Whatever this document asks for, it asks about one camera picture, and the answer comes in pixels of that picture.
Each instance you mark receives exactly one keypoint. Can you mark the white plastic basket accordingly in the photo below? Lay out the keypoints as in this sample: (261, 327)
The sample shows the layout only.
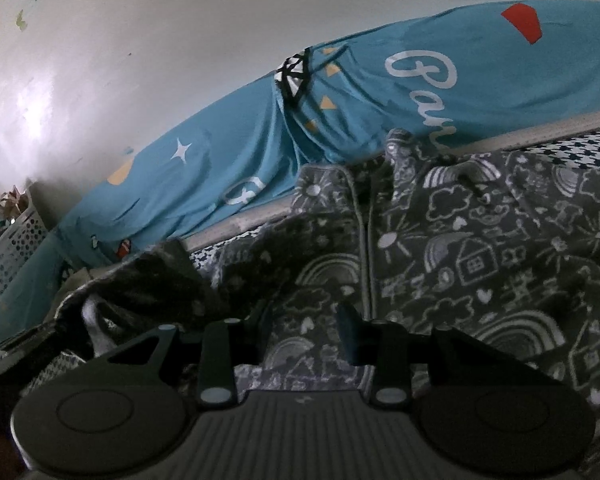
(15, 255)

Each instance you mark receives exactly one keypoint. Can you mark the grey patterned fleece garment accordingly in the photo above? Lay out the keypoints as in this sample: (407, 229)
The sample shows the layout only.
(480, 260)

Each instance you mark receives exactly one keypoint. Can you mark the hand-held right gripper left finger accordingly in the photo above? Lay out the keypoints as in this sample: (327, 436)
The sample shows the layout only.
(255, 332)

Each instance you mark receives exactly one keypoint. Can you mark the blue printed bed sheet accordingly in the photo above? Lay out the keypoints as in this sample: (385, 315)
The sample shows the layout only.
(355, 135)

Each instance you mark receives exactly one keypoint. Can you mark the houndstooth bed mat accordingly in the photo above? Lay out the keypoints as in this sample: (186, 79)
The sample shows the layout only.
(580, 149)

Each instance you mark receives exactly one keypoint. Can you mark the pile of crumpled packets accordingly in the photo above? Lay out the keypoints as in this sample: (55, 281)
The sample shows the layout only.
(10, 202)

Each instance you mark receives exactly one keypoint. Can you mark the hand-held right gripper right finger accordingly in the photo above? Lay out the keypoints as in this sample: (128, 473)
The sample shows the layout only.
(351, 335)

